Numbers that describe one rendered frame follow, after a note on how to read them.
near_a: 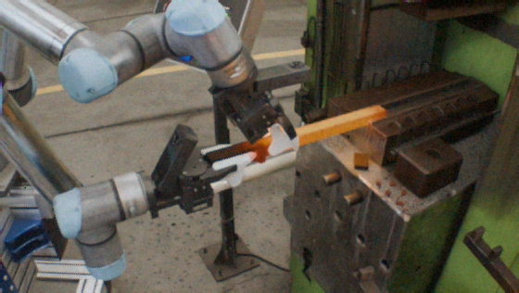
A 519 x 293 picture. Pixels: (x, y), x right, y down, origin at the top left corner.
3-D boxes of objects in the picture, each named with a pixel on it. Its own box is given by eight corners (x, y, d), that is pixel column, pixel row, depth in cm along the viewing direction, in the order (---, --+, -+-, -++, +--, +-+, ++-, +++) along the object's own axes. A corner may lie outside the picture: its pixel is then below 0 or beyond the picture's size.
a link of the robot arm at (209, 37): (174, -11, 64) (218, -22, 60) (209, 40, 72) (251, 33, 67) (150, 22, 60) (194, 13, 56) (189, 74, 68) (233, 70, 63)
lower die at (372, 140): (380, 167, 91) (387, 133, 86) (325, 122, 105) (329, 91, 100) (492, 120, 107) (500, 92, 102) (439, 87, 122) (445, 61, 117)
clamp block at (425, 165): (420, 200, 82) (427, 174, 78) (392, 176, 88) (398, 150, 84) (458, 181, 87) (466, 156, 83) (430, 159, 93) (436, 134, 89)
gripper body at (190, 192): (201, 182, 84) (141, 200, 79) (197, 145, 79) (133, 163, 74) (217, 206, 78) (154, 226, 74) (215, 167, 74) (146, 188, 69)
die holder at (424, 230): (365, 342, 103) (407, 219, 78) (288, 248, 131) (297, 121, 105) (497, 254, 125) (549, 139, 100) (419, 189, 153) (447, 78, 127)
